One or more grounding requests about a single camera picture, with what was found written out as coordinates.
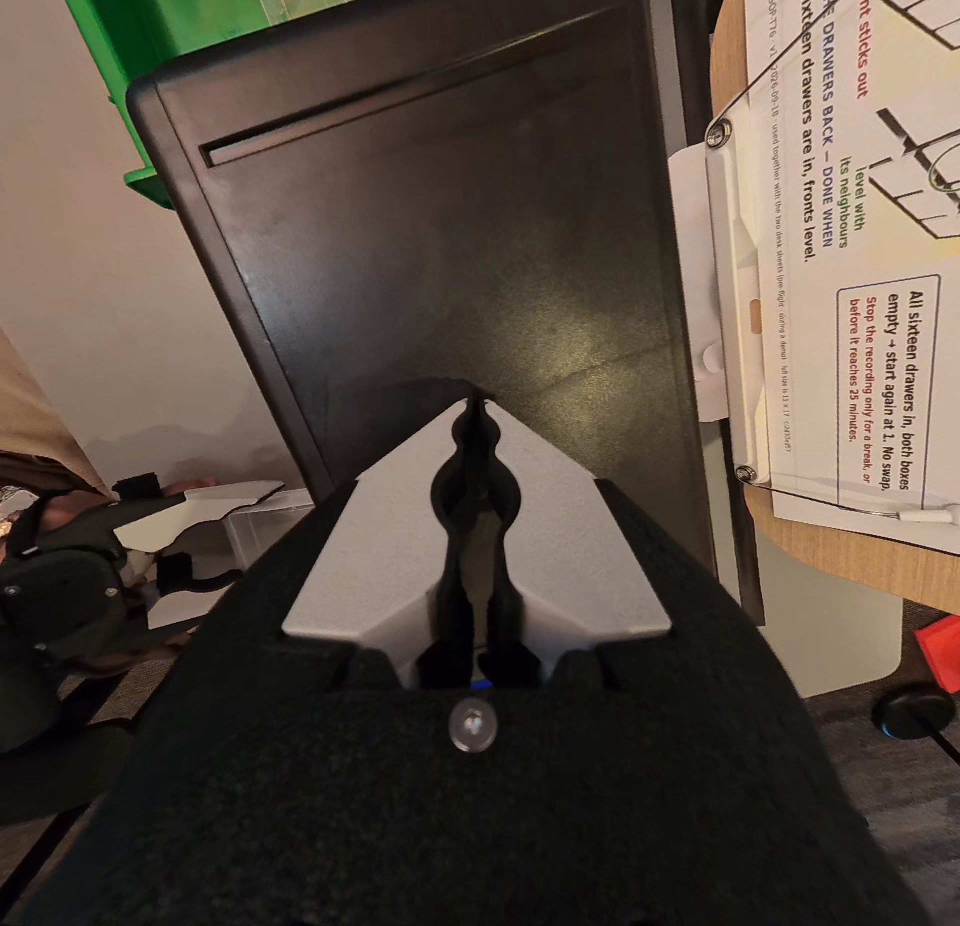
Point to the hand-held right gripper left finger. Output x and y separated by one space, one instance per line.
360 559

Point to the person's left hand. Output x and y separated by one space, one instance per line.
75 505

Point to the green plastic bin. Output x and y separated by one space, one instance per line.
150 26

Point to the printed instruction sheet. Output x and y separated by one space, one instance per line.
825 341

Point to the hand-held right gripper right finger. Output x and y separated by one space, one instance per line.
585 559

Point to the round wooden side table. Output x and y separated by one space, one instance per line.
825 574

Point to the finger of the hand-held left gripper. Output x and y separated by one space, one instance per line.
180 611
195 514

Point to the black drawer cabinet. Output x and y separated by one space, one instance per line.
450 229

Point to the black round floor disc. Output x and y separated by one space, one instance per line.
911 712

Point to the red plastic object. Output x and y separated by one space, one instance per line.
941 656

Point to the white sheet holder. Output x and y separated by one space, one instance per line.
720 281

